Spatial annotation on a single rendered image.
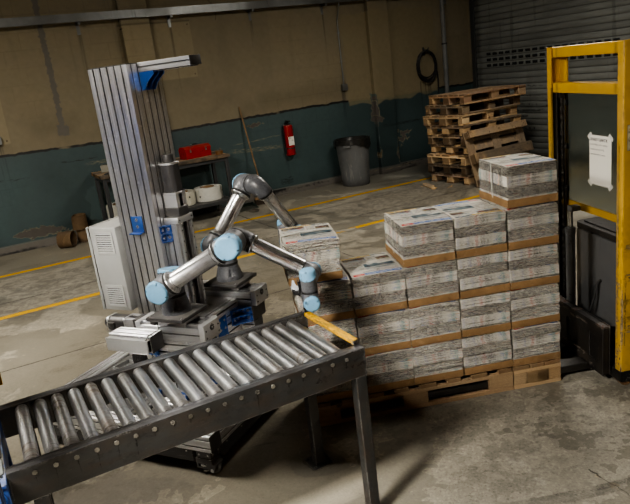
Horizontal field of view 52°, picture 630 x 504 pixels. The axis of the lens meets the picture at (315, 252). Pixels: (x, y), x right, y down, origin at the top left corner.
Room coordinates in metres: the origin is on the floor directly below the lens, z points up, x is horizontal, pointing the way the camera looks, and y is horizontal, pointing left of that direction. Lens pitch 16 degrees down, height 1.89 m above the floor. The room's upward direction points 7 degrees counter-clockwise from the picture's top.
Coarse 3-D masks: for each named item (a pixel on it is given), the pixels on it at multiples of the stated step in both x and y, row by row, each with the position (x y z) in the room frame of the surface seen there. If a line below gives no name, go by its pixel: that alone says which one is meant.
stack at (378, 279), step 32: (384, 256) 3.48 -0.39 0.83; (480, 256) 3.27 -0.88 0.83; (320, 288) 3.16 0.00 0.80; (352, 288) 3.21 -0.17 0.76; (384, 288) 3.21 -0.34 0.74; (416, 288) 3.23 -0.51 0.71; (448, 288) 3.25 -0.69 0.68; (352, 320) 3.18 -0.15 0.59; (384, 320) 3.20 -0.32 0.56; (416, 320) 3.22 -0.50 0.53; (448, 320) 3.24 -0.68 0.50; (480, 320) 3.26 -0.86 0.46; (384, 352) 3.21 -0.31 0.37; (416, 352) 3.22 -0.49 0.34; (448, 352) 3.24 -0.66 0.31; (480, 352) 3.26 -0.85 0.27; (448, 384) 3.24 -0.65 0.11; (512, 384) 3.28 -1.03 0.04; (320, 416) 3.15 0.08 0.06; (352, 416) 3.18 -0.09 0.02
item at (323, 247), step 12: (288, 240) 3.21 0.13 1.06; (300, 240) 3.18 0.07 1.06; (312, 240) 3.16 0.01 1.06; (324, 240) 3.16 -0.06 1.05; (336, 240) 3.17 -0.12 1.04; (300, 252) 3.15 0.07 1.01; (312, 252) 3.16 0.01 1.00; (324, 252) 3.17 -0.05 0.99; (336, 252) 3.18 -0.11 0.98; (324, 264) 3.17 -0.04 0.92; (336, 264) 3.17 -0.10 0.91; (288, 276) 3.15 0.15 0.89
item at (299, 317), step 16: (288, 320) 2.78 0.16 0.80; (304, 320) 2.81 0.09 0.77; (224, 336) 2.67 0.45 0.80; (176, 352) 2.56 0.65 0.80; (192, 352) 2.56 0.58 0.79; (224, 352) 2.63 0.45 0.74; (128, 368) 2.46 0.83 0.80; (144, 368) 2.47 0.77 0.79; (80, 384) 2.36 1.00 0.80; (96, 384) 2.38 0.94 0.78; (16, 400) 2.29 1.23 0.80; (32, 400) 2.27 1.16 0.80; (48, 400) 2.30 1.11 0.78; (0, 416) 2.22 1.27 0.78; (32, 416) 2.27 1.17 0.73; (16, 432) 2.23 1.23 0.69
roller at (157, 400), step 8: (136, 368) 2.45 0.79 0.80; (136, 376) 2.39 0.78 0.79; (144, 376) 2.36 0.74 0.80; (144, 384) 2.30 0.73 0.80; (152, 384) 2.28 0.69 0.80; (144, 392) 2.26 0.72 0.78; (152, 392) 2.21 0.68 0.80; (152, 400) 2.17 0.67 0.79; (160, 400) 2.14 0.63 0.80; (160, 408) 2.08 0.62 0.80; (168, 408) 2.07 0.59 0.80
